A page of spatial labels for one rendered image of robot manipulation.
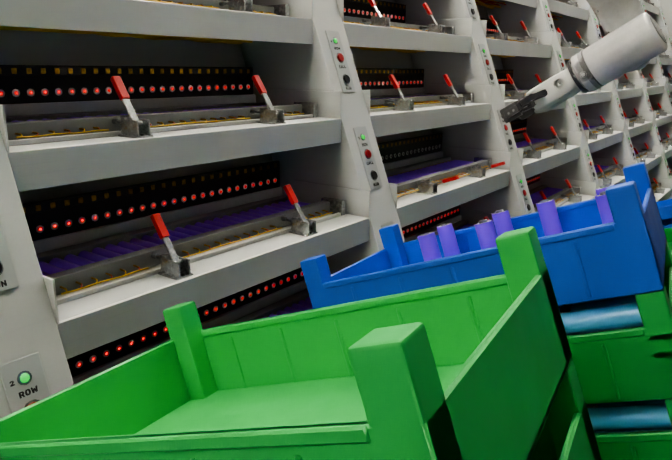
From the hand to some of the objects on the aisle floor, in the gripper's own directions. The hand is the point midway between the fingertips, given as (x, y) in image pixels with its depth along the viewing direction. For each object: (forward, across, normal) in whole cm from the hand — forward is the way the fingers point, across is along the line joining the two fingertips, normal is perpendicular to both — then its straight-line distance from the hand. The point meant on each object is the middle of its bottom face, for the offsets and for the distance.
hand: (514, 113), depth 132 cm
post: (+39, -105, +54) cm, 124 cm away
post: (+39, +35, +54) cm, 75 cm away
